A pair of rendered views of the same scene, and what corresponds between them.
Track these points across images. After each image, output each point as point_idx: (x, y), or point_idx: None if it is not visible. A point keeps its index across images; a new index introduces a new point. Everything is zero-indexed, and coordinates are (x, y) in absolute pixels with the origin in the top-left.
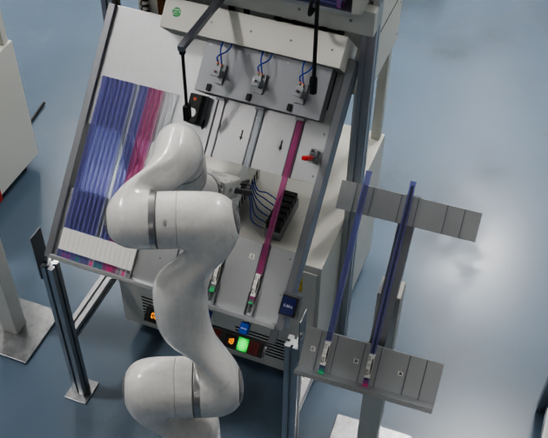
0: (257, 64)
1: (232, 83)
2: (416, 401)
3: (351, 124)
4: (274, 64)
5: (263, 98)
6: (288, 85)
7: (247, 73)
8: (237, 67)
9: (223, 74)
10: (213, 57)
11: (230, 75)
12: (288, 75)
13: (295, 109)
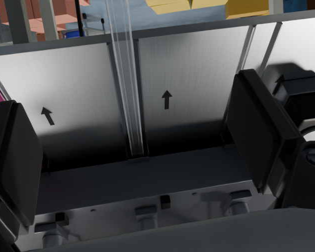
0: (163, 223)
1: (207, 199)
2: None
3: (22, 14)
4: (132, 230)
5: (129, 207)
6: (89, 227)
7: (180, 213)
8: (203, 211)
9: (230, 212)
10: (252, 205)
11: (213, 204)
12: (98, 232)
13: (47, 218)
